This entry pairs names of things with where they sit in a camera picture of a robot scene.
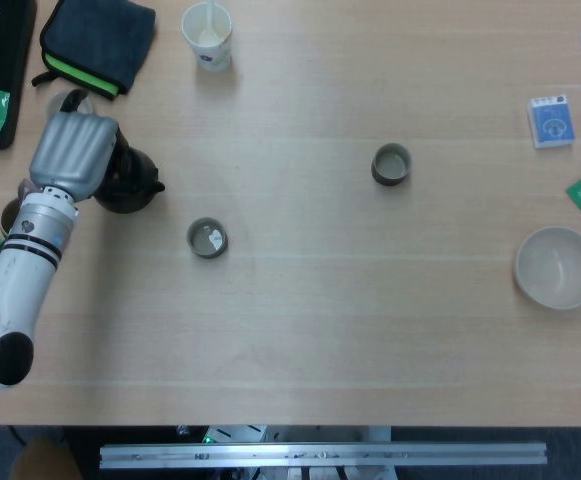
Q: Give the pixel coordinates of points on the white paper cup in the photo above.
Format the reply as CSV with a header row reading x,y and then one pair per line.
x,y
214,55

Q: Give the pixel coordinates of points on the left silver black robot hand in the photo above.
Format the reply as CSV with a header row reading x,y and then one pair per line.
x,y
72,152

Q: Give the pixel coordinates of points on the black tray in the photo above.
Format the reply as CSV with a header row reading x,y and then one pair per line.
x,y
12,60

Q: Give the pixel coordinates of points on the dark grey folded towel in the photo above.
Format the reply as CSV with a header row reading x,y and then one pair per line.
x,y
100,35

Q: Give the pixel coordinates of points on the large beige bowl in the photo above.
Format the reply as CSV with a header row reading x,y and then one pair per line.
x,y
556,267

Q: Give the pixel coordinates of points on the blue white card box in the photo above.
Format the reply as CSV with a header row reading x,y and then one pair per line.
x,y
551,122

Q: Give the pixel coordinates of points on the black teapot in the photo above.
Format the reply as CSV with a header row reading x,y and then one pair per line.
x,y
135,185

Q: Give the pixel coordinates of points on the empty dark teacup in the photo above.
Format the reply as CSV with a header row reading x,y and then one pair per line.
x,y
391,165

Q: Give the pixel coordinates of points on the aluminium profile rail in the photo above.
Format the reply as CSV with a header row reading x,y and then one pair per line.
x,y
320,455

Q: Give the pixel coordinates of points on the white plastic spoon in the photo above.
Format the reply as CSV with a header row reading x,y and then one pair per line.
x,y
211,20

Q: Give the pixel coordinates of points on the small dark teacup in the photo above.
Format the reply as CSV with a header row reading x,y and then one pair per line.
x,y
207,239

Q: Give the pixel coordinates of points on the brown pouring pitcher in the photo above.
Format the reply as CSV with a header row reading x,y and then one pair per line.
x,y
9,215

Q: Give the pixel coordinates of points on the small beige tea bowl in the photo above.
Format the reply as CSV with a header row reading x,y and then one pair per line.
x,y
54,105

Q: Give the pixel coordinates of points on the brown orange stool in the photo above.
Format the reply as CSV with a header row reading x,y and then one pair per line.
x,y
45,460

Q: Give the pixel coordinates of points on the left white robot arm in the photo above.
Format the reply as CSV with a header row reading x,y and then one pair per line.
x,y
20,280

